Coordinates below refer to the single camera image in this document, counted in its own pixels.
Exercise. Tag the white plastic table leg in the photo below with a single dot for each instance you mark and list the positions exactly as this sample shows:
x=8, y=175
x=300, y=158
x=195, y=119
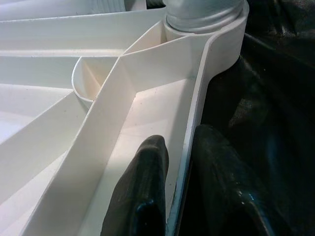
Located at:
x=204, y=14

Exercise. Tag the white plastic table top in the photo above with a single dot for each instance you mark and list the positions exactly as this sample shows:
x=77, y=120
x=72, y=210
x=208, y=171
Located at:
x=73, y=123

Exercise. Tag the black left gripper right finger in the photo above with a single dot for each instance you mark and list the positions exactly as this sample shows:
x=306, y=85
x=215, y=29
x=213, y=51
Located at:
x=221, y=184

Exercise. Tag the black plastic cover sheet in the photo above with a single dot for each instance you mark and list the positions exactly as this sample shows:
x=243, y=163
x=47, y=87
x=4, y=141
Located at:
x=270, y=98

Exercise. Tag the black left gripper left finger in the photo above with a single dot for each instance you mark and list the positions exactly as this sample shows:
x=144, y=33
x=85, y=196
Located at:
x=140, y=184

